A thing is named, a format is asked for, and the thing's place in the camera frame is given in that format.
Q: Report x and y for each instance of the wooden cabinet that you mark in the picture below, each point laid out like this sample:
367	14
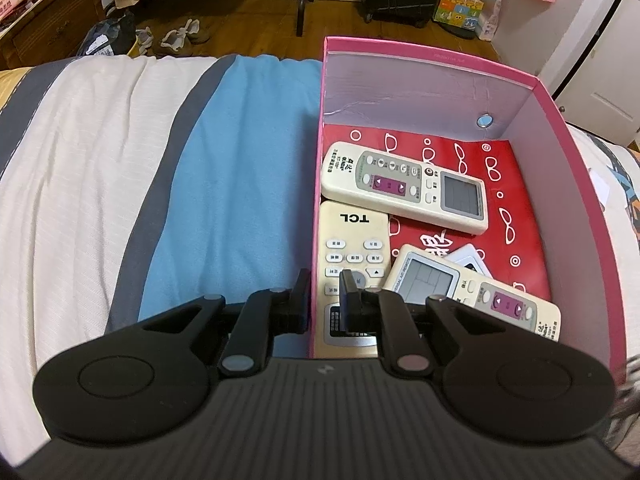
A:
50	30

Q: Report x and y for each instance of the grey sneaker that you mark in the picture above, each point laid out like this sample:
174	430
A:
145	40

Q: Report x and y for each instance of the colourful printed carton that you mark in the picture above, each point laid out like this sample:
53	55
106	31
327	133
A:
460	10

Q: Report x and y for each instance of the pink cardboard box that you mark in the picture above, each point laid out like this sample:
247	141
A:
575	235

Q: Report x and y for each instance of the dark plastic bag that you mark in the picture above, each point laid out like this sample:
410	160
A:
107	35

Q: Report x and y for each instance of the black metal rack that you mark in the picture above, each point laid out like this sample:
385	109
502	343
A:
305	5

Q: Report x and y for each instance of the pair of worn shoes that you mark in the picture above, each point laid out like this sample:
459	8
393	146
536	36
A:
182	37

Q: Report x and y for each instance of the small white remote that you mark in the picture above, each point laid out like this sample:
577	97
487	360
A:
470	257

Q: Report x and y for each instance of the cream remote purple panel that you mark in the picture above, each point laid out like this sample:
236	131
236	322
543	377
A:
500	305
400	185

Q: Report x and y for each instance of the striped blanket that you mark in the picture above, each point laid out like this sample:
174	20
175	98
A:
150	185

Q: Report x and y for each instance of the patterned bed cloth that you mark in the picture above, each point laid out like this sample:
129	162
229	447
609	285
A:
620	185

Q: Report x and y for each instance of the white plastic bag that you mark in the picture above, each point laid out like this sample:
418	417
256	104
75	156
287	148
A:
492	15

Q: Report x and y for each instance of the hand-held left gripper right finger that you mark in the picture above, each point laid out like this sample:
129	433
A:
347	310

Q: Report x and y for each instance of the plain cream remote control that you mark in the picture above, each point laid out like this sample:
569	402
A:
355	240

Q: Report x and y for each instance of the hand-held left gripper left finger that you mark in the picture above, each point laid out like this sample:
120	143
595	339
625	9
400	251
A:
301	310

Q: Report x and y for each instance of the white door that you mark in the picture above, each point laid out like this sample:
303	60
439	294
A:
600	50

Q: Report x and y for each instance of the red printed paper bag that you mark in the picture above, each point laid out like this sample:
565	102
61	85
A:
520	200

